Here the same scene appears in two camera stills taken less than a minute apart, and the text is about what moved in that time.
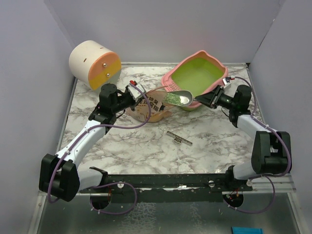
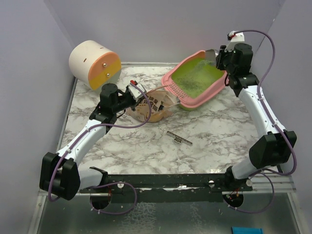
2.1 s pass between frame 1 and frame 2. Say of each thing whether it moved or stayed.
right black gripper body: moved
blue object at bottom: stayed
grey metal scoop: moved
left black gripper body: stayed
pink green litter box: stayed
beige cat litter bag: stayed
